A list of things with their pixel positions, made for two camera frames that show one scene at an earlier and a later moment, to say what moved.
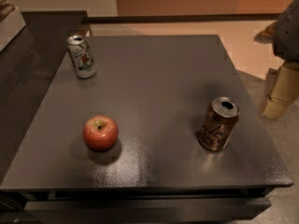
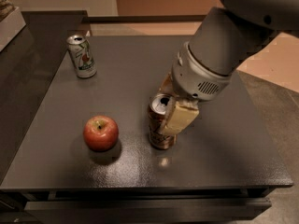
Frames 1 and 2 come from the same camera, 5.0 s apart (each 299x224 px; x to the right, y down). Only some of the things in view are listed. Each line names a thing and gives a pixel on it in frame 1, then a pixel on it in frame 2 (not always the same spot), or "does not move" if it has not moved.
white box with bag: [11, 20] does not move
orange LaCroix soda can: [219, 123] → [158, 110]
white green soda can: [81, 54] does not move
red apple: [100, 133] does not move
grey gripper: [289, 32] → [196, 76]
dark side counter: [26, 69] does not move
